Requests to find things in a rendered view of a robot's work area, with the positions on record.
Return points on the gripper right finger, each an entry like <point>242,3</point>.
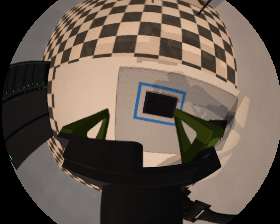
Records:
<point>208,134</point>

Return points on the blue tape outline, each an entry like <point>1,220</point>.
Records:
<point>159,87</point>

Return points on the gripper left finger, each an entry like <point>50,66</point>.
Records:
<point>82,126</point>

